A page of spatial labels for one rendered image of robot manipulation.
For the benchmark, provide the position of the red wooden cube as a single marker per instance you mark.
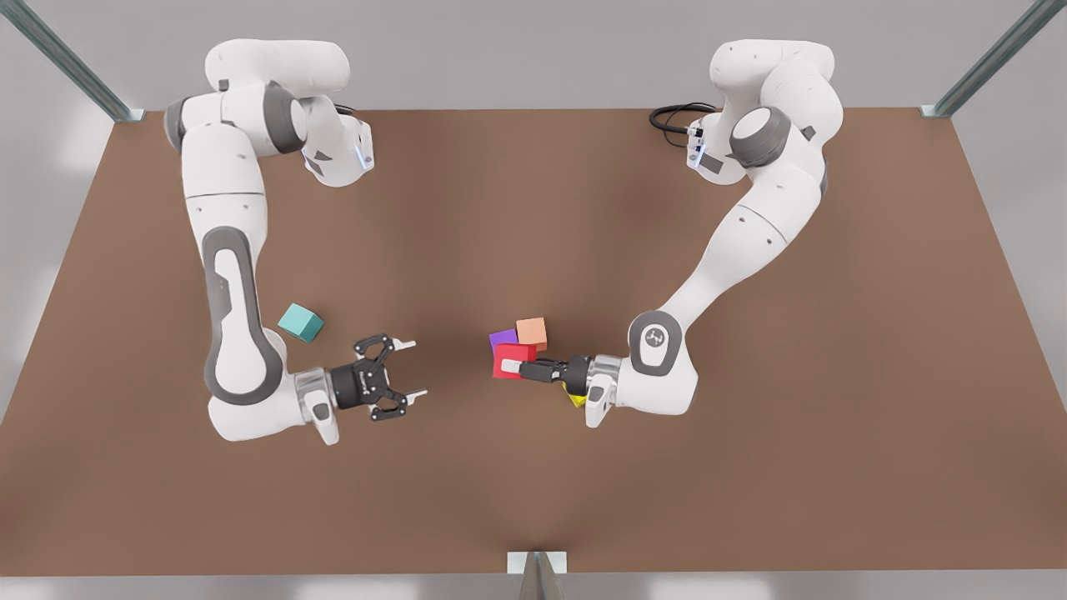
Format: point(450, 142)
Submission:
point(508, 353)

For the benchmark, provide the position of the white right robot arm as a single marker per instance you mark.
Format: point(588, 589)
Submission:
point(227, 208)

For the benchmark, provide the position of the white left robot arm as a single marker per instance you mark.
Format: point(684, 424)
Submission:
point(754, 225)

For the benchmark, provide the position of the purple wooden cube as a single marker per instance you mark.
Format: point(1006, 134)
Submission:
point(502, 337)

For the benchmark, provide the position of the yellow wooden cube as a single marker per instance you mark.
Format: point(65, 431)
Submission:
point(575, 401)

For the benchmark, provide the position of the orange wooden cube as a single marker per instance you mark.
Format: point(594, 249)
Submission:
point(532, 331)

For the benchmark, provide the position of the teal blue wooden cube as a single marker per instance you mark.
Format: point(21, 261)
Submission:
point(299, 322)

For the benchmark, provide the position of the silver frame post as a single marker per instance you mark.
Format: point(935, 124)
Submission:
point(538, 575)
point(67, 62)
point(992, 58)

